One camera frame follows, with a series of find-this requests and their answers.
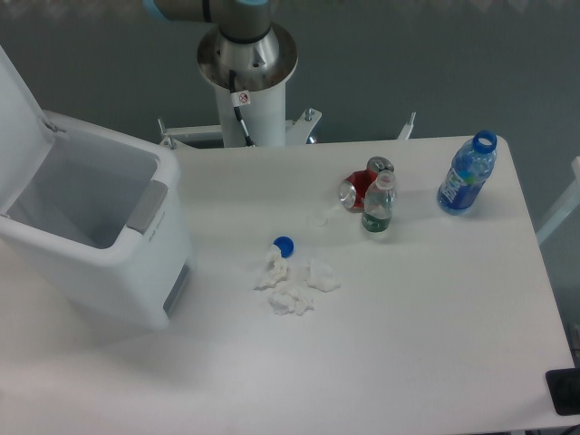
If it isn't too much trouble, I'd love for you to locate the black cable on pedestal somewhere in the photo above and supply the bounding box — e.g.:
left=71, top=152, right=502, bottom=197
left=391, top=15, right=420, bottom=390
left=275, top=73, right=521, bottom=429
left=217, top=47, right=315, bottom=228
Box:
left=227, top=69, right=257, bottom=149

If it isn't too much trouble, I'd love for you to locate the crumpled white tissue right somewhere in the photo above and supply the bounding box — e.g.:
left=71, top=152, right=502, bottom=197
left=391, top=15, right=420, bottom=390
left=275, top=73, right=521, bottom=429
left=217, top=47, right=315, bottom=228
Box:
left=305, top=258, right=341, bottom=293

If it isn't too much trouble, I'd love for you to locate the crushed red soda can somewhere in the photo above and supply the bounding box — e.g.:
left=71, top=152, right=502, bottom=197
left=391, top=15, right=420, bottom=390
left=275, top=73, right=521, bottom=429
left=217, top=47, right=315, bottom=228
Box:
left=338, top=156, right=394, bottom=213

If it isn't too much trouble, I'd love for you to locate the white trash can lid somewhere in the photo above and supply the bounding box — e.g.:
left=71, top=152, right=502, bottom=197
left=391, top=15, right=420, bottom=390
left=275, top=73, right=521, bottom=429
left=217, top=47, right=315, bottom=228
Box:
left=1, top=52, right=54, bottom=212

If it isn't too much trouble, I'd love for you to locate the crumpled white tissue bottom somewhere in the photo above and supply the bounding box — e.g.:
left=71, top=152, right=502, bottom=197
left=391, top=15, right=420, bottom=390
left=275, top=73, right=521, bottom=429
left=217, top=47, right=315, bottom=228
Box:
left=268, top=284, right=314, bottom=316

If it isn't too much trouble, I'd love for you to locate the black device at edge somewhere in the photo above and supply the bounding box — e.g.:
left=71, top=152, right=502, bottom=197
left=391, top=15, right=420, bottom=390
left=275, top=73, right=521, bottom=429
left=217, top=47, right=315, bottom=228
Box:
left=546, top=368, right=579, bottom=416

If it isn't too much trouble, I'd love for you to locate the white trash can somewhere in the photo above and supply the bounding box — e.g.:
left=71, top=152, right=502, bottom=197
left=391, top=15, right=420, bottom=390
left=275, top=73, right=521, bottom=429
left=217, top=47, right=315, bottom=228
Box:
left=1, top=112, right=194, bottom=330

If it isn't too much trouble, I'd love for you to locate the crumpled white tissue left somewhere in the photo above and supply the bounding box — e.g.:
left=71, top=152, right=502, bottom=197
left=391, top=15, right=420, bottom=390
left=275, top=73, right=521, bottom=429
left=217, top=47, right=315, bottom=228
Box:
left=254, top=245, right=288, bottom=291

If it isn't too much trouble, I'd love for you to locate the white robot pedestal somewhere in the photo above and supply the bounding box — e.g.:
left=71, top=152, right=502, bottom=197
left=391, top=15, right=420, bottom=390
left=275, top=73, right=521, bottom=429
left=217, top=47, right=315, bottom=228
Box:
left=158, top=83, right=322, bottom=150

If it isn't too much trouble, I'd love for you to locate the white table bracket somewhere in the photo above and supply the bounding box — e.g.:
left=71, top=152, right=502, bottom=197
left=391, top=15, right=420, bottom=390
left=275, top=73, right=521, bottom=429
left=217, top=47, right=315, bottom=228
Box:
left=397, top=111, right=416, bottom=140

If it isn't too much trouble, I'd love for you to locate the clear green-label bottle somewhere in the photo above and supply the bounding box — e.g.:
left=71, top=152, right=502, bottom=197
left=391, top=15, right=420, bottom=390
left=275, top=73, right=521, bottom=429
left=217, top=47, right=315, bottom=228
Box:
left=362, top=169, right=396, bottom=233

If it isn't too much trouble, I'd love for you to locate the blue bottle cap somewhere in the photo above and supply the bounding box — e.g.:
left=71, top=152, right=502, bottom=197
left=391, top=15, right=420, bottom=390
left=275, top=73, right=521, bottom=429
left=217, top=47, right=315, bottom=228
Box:
left=273, top=236, right=295, bottom=258

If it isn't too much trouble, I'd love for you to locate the blue drink bottle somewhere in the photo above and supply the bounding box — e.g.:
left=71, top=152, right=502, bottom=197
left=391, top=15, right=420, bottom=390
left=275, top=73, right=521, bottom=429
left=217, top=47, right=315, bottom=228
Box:
left=437, top=130, right=498, bottom=215

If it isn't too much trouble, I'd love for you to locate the white frame at right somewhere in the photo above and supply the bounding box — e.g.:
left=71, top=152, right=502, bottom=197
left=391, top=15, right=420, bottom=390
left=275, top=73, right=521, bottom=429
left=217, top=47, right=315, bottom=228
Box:
left=536, top=157, right=579, bottom=246

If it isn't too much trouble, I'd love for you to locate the crumpled white tissue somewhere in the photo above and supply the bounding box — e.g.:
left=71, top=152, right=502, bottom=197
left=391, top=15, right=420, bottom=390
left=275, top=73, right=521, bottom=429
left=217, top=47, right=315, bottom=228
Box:
left=305, top=258, right=341, bottom=293
left=254, top=245, right=288, bottom=291
left=268, top=284, right=314, bottom=316

